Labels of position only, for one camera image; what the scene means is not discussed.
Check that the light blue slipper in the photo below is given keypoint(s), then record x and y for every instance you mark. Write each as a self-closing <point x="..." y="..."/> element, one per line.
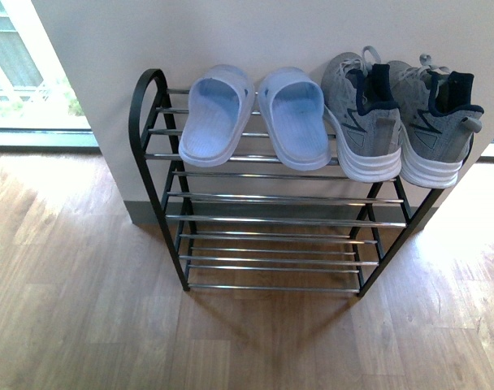
<point x="291" y="105"/>
<point x="219" y="106"/>

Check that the grey sneaker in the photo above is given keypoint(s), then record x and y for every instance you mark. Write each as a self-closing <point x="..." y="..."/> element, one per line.
<point x="364" y="115"/>
<point x="439" y="121"/>

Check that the black metal shoe rack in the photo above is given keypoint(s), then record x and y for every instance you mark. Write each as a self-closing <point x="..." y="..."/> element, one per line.
<point x="256" y="225"/>

